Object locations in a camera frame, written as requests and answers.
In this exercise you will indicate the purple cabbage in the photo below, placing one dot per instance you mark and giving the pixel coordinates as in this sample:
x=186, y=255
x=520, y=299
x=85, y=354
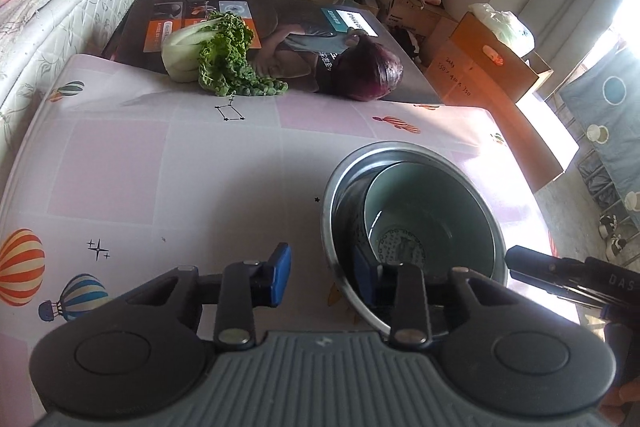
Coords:
x=366, y=71

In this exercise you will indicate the green bok choy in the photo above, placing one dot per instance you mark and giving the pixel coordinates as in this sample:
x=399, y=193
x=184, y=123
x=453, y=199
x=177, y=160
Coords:
x=213, y=54

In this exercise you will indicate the steel bowl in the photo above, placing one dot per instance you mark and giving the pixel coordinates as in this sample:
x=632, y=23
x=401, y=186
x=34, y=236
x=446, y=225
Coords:
x=342, y=219

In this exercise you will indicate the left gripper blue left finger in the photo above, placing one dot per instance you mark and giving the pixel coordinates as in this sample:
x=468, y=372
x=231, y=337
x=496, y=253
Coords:
x=279, y=264

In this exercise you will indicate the blue circle pattern curtain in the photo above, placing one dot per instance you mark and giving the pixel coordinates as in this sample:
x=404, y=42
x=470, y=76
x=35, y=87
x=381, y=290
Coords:
x=605, y=102

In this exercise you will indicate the open brown cardboard box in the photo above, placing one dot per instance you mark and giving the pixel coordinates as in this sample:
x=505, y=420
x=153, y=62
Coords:
x=431, y=24

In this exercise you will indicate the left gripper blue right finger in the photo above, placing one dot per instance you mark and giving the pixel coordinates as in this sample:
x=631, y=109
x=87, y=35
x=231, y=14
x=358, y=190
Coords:
x=366, y=274

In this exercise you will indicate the teal ceramic bowl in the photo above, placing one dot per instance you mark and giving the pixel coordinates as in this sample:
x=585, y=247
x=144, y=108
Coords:
x=431, y=217

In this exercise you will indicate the orange cardboard box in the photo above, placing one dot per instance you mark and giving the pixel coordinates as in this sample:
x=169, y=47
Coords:
x=467, y=65

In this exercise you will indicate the white plastic bag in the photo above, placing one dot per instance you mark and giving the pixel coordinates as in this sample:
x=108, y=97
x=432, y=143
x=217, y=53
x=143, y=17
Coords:
x=506, y=26

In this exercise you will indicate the person's right hand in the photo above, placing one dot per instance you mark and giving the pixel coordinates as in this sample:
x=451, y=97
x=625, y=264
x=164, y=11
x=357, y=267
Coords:
x=611, y=406

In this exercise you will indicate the patterned pink tablecloth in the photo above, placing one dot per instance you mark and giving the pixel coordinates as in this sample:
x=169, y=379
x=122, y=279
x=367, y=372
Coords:
x=126, y=174

